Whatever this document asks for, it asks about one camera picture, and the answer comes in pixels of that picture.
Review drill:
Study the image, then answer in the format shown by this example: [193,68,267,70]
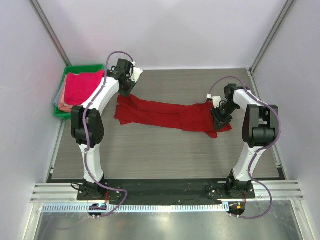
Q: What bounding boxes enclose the aluminium front rail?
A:
[30,180,304,203]

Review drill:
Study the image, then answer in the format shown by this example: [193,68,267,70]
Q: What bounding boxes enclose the grey-blue folded t-shirt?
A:
[52,86,63,107]

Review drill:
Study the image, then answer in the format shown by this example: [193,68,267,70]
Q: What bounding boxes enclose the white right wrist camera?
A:
[206,94,226,109]

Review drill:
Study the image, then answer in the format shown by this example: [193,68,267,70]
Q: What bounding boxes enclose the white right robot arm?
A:
[210,84,281,199]

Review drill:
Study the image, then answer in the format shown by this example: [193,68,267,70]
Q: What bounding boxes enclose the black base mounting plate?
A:
[71,178,256,206]

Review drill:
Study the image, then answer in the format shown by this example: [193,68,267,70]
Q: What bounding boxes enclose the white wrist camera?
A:
[206,94,226,109]
[130,61,143,83]

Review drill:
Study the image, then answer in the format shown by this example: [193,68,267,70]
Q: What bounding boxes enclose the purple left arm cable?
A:
[81,50,130,217]

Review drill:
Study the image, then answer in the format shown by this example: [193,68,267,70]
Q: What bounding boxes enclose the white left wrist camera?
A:
[130,61,143,83]

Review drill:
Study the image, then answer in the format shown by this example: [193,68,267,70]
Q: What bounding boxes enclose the dark red t-shirt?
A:
[114,94,232,139]

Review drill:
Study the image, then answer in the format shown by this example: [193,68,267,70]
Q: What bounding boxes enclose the left aluminium frame post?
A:
[28,0,72,66]

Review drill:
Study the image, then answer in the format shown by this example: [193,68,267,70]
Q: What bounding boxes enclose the right aluminium frame post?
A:
[248,0,296,75]

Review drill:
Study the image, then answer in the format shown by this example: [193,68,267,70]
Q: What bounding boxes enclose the green plastic bin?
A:
[53,64,104,120]

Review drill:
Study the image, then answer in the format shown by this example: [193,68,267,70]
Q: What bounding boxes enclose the slotted cable duct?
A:
[42,202,230,214]

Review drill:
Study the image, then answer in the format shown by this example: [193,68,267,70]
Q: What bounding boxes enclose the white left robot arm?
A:
[71,58,143,201]

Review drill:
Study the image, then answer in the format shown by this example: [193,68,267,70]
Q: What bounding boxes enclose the salmon folded t-shirt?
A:
[58,73,80,113]

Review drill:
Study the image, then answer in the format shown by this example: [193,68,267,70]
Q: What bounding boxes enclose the aluminium frame post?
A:
[248,0,296,75]
[28,0,72,66]

